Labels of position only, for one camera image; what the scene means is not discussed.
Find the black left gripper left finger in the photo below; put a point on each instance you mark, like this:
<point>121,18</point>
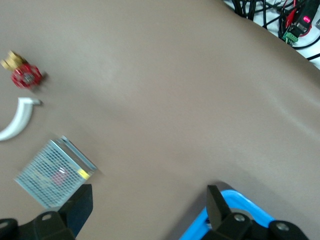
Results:
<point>75,215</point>

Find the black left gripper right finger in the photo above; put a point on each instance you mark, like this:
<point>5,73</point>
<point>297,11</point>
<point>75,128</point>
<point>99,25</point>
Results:
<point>232,225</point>

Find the blue plastic tray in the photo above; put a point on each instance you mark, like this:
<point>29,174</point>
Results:
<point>250,203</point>

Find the metal mesh power supply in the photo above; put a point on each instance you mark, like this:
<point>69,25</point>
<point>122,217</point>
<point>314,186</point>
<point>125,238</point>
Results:
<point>50,175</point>

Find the white curved plastic clip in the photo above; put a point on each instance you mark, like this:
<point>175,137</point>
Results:
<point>22,117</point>

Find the brown table cover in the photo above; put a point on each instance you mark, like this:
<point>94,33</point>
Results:
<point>175,100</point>

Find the green terminal block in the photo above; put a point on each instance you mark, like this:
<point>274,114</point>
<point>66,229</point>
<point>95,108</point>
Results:
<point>290,37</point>

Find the red alligator clip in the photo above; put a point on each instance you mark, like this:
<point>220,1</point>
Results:
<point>290,16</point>

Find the black adapter with red light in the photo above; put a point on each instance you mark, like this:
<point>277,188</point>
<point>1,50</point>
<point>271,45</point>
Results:
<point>306,12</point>

